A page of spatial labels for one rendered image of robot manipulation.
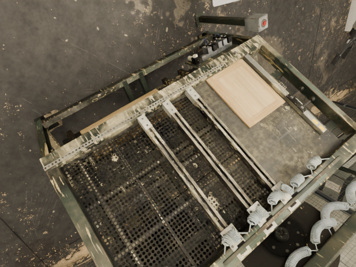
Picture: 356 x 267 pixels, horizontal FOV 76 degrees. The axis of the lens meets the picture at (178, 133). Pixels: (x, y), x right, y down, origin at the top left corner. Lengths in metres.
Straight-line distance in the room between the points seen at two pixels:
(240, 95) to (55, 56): 1.71
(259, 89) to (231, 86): 0.25
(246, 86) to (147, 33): 1.23
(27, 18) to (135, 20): 0.95
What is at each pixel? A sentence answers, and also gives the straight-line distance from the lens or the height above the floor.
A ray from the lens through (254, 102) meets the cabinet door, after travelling 2.07.
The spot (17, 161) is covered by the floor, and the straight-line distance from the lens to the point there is 2.81.
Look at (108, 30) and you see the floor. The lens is 2.55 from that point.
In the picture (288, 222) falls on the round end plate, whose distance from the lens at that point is 2.26.
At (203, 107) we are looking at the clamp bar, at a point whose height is 1.10.
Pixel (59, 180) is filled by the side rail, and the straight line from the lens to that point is 1.77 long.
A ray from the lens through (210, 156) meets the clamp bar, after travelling 1.71.
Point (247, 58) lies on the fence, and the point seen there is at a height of 0.93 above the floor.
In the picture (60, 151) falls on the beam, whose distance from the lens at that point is 1.84.
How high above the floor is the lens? 2.43
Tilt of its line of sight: 48 degrees down
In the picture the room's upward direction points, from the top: 127 degrees clockwise
